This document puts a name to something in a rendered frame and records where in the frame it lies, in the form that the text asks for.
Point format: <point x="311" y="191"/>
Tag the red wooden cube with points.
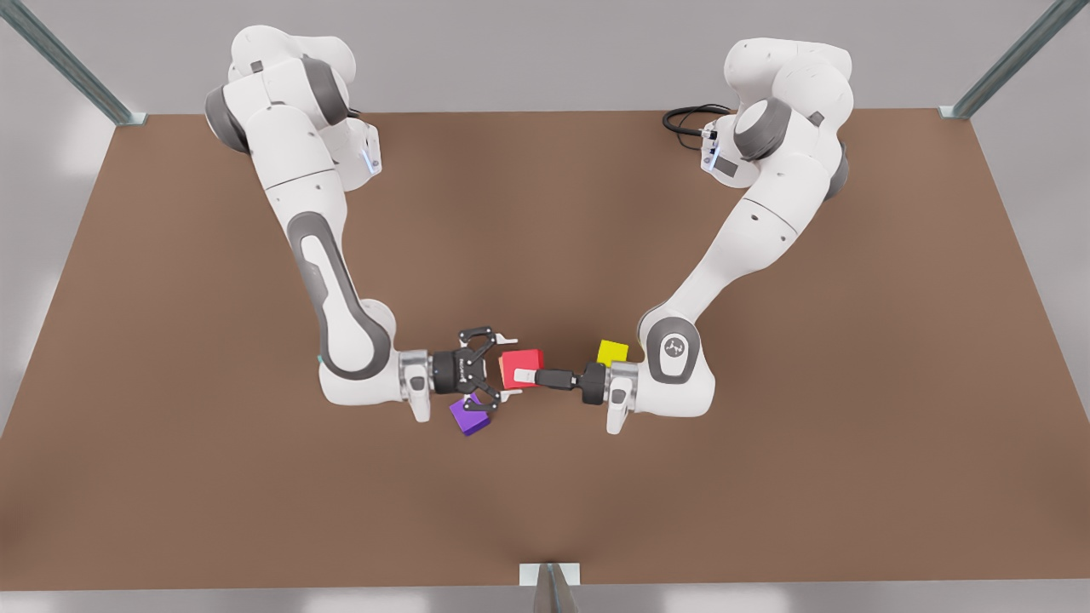
<point x="516" y="361"/>

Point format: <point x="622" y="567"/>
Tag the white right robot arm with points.
<point x="294" y="153"/>

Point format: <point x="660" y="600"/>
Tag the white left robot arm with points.
<point x="766" y="204"/>

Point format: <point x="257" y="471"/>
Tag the purple wooden cube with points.
<point x="468" y="417"/>

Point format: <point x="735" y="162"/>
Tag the yellow wooden cube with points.
<point x="612" y="352"/>

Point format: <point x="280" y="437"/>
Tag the silver frame post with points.
<point x="1013" y="60"/>
<point x="60" y="60"/>
<point x="550" y="583"/>

